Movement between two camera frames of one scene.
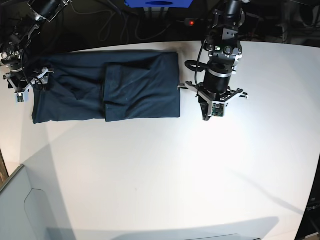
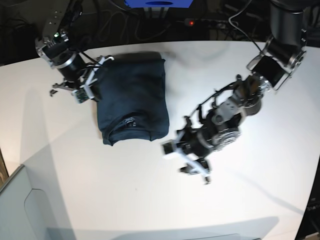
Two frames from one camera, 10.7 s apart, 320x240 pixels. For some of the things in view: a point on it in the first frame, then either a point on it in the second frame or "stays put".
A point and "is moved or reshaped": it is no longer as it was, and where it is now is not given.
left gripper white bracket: x=44 y=81 → x=93 y=83
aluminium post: x=156 y=13 stays put
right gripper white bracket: x=218 y=106 → x=173 y=148
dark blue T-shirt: x=108 y=85 is moved or reshaped
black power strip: x=198 y=22 stays put
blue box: x=158 y=3 stays put
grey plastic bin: x=32 y=205 stays put
